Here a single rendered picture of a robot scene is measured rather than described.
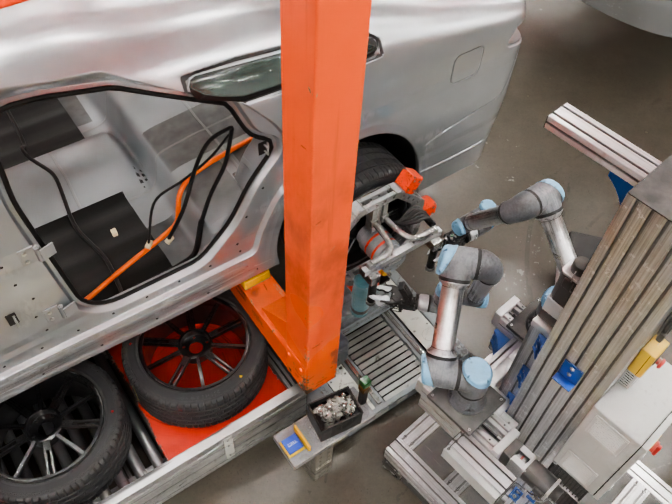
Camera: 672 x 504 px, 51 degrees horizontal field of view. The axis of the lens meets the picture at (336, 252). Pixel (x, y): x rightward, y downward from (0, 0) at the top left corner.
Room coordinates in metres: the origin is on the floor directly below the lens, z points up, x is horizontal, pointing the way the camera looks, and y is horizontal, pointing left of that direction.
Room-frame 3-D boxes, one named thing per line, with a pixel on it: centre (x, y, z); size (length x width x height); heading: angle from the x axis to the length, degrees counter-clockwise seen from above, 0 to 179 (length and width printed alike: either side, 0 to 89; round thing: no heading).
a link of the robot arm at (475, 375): (1.27, -0.55, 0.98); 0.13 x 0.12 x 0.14; 84
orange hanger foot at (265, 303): (1.75, 0.28, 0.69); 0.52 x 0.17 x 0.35; 38
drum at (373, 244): (1.97, -0.20, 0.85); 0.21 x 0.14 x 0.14; 38
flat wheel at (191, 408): (1.62, 0.62, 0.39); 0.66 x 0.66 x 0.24
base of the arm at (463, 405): (1.27, -0.56, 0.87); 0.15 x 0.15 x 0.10
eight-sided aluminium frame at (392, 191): (2.03, -0.16, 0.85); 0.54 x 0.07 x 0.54; 128
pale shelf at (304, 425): (1.28, -0.01, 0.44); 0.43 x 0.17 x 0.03; 128
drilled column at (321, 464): (1.26, 0.01, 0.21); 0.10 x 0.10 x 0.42; 38
